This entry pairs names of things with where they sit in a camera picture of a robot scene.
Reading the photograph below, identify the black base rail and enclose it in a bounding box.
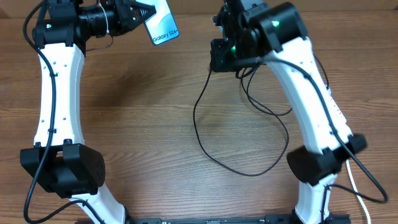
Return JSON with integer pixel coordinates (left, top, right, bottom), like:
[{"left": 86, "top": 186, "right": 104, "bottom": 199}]
[{"left": 74, "top": 213, "right": 352, "bottom": 224}]

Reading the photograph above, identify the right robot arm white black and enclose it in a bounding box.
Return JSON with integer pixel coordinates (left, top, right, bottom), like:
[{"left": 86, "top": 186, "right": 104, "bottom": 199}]
[{"left": 211, "top": 1, "right": 366, "bottom": 223}]

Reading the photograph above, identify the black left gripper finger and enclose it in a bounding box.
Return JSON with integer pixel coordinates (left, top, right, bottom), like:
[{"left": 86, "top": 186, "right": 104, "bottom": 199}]
[
  {"left": 119, "top": 19, "right": 145, "bottom": 35},
  {"left": 126, "top": 0, "right": 156, "bottom": 24}
]

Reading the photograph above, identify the blue Galaxy smartphone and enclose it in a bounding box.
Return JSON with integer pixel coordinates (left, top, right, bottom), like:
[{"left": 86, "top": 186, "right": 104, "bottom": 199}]
[{"left": 137, "top": 0, "right": 179, "bottom": 45}]

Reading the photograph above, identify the white power strip cord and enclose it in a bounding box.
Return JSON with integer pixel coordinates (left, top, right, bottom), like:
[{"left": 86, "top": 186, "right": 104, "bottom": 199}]
[{"left": 345, "top": 159, "right": 372, "bottom": 224}]

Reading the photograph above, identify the black USB charging cable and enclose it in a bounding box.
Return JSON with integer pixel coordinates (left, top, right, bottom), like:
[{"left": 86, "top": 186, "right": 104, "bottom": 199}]
[{"left": 193, "top": 54, "right": 330, "bottom": 177}]

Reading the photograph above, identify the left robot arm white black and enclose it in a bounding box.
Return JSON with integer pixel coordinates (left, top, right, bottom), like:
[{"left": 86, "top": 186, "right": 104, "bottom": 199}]
[{"left": 20, "top": 0, "right": 156, "bottom": 223}]

